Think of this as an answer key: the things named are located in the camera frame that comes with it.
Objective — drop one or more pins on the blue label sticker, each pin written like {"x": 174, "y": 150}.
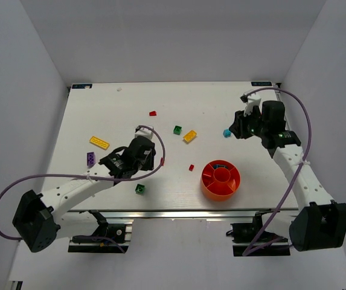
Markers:
{"x": 260, "y": 84}
{"x": 82, "y": 86}

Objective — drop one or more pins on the orange divided round container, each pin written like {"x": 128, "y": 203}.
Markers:
{"x": 219, "y": 184}

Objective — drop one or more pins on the green square lego brick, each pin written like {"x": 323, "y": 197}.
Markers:
{"x": 177, "y": 130}

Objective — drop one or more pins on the small cyan lego brick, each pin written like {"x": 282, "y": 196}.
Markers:
{"x": 226, "y": 133}

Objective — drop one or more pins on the purple lego piece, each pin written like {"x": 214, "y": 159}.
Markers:
{"x": 90, "y": 159}

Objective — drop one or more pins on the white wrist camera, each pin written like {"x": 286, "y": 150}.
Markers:
{"x": 144, "y": 132}
{"x": 250, "y": 99}

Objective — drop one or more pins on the blue label sticker left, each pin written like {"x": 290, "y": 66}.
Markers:
{"x": 82, "y": 86}

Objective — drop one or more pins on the aluminium front table rail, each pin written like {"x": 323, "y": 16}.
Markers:
{"x": 181, "y": 214}

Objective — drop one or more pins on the blue label sticker right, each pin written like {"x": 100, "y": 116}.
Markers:
{"x": 260, "y": 84}

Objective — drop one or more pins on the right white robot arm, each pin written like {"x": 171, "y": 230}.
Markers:
{"x": 321, "y": 221}

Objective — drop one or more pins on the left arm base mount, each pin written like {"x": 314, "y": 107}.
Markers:
{"x": 108, "y": 237}

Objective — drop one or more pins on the green lego brick near front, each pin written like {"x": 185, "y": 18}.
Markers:
{"x": 140, "y": 189}

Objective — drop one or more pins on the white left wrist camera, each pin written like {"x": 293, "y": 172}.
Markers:
{"x": 144, "y": 132}

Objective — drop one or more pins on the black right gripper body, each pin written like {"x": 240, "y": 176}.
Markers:
{"x": 240, "y": 124}

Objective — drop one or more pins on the yellow 2x3 lego brick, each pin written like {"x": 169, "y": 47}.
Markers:
{"x": 190, "y": 136}

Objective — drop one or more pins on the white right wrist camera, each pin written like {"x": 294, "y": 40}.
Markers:
{"x": 250, "y": 99}

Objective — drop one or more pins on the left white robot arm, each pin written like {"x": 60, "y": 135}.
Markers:
{"x": 41, "y": 218}

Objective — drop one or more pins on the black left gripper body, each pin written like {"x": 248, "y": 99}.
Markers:
{"x": 148, "y": 157}

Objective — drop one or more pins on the yellow long flat lego plate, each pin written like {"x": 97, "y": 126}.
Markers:
{"x": 102, "y": 144}

